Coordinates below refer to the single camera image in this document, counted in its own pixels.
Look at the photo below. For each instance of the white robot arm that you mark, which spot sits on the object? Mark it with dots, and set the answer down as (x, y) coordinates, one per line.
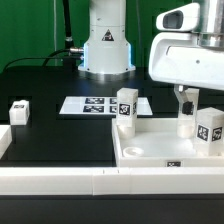
(203, 18)

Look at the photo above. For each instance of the white fiducial marker board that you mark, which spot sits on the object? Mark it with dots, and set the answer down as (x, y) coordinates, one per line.
(78, 105)

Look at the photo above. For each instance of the black vertical pole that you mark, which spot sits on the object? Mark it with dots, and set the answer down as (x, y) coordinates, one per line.
(68, 34)

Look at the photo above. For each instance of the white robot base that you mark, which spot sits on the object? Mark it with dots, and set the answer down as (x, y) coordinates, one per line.
(107, 53)

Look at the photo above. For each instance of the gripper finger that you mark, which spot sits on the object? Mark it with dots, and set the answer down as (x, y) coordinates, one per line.
(185, 105)

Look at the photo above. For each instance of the white square tabletop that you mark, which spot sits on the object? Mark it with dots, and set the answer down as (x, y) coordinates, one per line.
(156, 144)

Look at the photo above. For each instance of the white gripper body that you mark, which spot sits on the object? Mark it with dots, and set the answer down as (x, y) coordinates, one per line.
(176, 58)

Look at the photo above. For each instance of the white obstacle fence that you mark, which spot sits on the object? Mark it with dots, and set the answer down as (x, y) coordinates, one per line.
(111, 181)

